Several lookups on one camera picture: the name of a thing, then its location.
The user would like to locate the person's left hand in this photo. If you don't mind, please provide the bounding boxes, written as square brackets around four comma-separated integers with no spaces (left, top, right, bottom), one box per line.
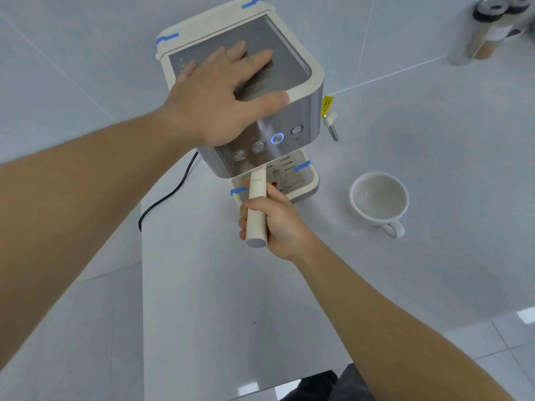
[161,39,290,148]

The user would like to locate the person's right hand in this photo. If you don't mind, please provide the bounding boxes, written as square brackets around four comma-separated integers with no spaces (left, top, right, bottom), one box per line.
[238,190,321,264]

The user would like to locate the cream portafilter handle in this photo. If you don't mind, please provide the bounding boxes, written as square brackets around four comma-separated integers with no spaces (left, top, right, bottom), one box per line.
[246,164,269,250]

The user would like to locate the cream and steel espresso machine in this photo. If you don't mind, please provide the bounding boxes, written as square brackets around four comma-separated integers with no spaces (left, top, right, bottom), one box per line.
[155,0,340,205]

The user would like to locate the person's left forearm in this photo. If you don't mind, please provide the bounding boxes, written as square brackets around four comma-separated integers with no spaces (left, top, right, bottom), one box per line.
[0,107,186,374]

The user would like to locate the person's right forearm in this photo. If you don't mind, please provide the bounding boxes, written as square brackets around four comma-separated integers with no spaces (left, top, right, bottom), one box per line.
[292,237,515,401]

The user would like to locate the cream drip tray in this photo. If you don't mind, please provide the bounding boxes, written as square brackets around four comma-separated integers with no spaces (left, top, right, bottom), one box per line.
[231,149,321,205]

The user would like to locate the steel steam wand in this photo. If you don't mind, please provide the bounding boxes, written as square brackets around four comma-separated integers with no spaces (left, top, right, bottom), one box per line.
[321,112,340,143]

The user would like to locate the white ceramic cup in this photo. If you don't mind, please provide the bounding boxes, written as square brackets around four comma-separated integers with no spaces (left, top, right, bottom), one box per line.
[349,171,409,239]

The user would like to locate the person's dark trousers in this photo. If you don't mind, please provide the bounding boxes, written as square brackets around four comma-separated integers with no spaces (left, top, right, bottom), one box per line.
[279,363,378,401]

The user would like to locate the clear cylinder with black lid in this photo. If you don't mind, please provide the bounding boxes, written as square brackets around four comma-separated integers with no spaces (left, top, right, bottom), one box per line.
[448,0,509,66]

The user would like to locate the brown cylinder with black lid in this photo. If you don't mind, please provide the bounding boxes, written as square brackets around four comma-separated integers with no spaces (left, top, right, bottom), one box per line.
[474,0,532,60]

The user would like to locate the black power cable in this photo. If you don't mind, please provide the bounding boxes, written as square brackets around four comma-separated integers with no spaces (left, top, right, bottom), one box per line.
[138,150,200,233]

